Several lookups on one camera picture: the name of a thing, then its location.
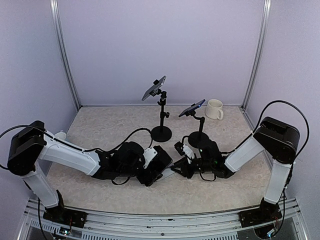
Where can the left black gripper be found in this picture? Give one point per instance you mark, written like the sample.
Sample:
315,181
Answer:
149,177

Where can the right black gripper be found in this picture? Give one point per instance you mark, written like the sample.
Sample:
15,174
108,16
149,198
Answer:
185,171

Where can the white folding phone stand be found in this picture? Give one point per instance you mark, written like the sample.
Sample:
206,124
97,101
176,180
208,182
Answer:
166,173

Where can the black smartphone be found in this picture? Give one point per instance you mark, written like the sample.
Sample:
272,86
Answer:
165,159

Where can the tall black phone stand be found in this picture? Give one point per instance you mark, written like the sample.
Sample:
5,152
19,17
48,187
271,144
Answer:
162,133

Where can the grey phone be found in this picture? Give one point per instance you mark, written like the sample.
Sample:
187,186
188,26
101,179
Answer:
155,89

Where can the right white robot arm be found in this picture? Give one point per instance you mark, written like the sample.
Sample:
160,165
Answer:
280,140

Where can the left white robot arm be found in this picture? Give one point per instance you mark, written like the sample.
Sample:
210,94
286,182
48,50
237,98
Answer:
34,143

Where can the short black phone stand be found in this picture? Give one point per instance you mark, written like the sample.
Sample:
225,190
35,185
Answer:
197,136

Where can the blue phone on short stand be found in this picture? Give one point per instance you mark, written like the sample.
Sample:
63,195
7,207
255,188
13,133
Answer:
188,111

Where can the cream ceramic mug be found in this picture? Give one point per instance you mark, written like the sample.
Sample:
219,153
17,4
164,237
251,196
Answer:
214,109

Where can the blue and white cup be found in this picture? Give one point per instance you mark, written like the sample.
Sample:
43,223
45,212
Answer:
61,135

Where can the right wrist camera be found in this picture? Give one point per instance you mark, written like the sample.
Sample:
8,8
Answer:
184,150

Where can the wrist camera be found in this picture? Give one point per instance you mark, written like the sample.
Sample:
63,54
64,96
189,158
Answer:
184,150
151,157

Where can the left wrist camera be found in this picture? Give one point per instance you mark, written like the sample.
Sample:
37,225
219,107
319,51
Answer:
151,157

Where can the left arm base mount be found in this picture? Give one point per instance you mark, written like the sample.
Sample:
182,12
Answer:
68,217

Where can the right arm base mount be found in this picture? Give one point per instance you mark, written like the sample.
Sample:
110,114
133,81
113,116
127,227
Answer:
259,216

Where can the aluminium front rail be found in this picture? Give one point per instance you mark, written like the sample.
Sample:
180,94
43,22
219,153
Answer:
221,225

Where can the right aluminium corner post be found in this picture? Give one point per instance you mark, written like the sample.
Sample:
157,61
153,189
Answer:
258,53

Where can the aluminium corner post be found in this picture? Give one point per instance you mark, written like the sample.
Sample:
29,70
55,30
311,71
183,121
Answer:
63,53
258,53

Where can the left aluminium corner post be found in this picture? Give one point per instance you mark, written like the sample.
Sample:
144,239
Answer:
63,53

